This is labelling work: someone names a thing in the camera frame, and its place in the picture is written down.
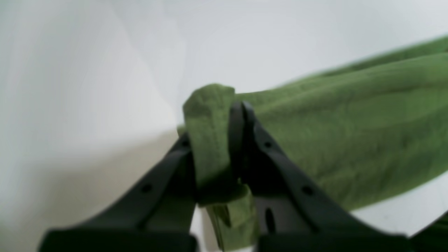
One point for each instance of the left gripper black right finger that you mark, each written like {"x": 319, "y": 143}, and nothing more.
{"x": 294, "y": 214}

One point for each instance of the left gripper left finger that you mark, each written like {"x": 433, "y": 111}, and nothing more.
{"x": 153, "y": 216}

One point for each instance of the olive green T-shirt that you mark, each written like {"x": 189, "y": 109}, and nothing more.
{"x": 364, "y": 132}

